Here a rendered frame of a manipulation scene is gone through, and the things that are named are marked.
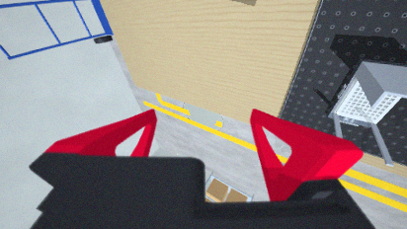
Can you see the white well plate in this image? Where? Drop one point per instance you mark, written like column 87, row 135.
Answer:
column 355, row 105

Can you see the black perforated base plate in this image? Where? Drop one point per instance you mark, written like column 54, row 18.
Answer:
column 343, row 32

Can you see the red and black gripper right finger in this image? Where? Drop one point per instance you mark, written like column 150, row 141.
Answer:
column 315, row 155

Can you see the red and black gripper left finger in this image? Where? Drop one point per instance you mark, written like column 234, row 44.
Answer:
column 104, row 140

